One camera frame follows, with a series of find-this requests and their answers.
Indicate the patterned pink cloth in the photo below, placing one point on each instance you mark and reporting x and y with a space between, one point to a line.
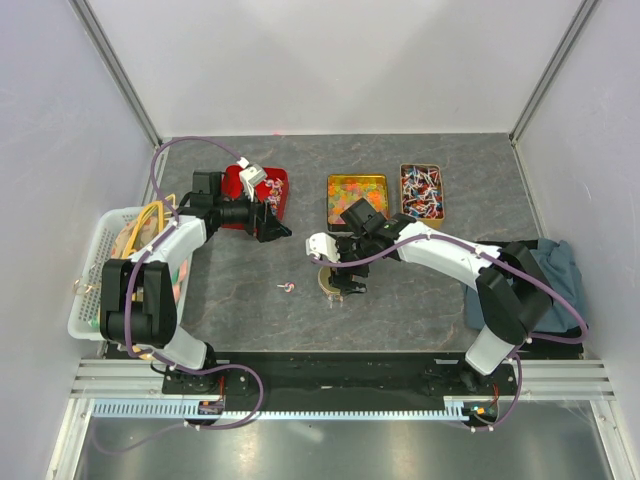
104 283

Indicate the folded blue-grey cloth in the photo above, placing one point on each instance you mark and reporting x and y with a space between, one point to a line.
557 262

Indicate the aluminium frame rail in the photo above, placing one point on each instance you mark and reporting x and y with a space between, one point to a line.
543 380

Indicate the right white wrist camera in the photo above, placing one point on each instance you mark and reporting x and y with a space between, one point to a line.
322 246

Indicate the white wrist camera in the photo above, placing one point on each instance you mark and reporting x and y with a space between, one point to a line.
322 246
250 175

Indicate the red candy tray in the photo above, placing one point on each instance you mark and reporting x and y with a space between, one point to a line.
273 191

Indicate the gold gummy tin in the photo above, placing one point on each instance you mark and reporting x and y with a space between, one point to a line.
343 190

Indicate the yellow clothes hanger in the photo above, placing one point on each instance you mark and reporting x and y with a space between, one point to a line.
137 234

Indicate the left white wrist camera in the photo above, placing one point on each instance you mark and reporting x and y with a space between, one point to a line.
250 175

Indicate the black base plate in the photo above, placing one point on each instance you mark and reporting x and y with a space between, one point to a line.
343 381

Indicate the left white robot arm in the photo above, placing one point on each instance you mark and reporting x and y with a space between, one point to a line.
203 202

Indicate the white plastic basket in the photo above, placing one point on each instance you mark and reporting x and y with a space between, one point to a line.
85 280

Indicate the gold lollipop tin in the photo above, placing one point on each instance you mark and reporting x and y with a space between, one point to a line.
422 193

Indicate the grey slotted cable duct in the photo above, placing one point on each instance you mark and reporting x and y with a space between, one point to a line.
196 410

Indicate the clear glass jar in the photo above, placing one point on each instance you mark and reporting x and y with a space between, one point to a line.
336 299

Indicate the stray swirl lollipop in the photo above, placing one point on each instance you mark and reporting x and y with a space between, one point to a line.
287 287

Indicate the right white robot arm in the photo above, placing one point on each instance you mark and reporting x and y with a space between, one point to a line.
514 294

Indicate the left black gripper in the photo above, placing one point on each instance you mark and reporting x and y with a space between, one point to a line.
267 230

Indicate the round wooden jar lid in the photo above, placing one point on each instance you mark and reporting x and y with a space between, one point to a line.
323 277

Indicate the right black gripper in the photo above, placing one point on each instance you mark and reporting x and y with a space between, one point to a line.
340 278

